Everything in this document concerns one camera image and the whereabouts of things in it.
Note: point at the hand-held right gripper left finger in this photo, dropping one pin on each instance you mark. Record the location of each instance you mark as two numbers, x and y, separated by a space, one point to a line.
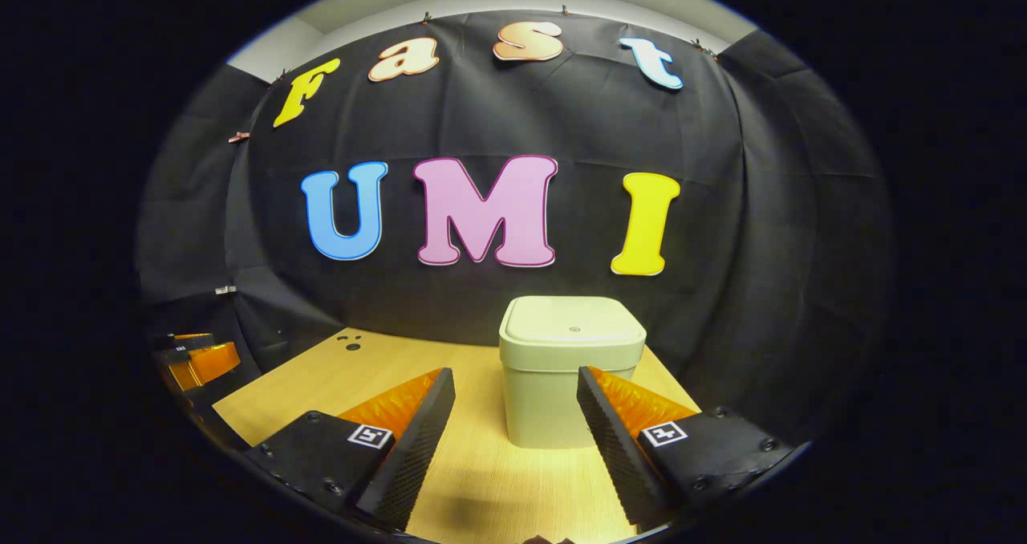
409 456

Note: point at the green desktop garbage bin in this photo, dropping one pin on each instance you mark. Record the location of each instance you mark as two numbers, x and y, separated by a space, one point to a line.
545 383

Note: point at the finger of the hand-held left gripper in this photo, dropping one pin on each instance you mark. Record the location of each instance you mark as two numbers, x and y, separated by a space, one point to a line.
204 363
180 342

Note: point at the wooden desktop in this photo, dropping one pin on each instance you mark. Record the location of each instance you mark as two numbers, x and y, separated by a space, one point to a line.
481 464

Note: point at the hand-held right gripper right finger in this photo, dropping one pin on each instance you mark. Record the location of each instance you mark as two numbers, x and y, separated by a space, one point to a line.
618 456

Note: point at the black backdrop cloth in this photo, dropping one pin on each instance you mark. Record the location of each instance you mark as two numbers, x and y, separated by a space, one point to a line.
586 127

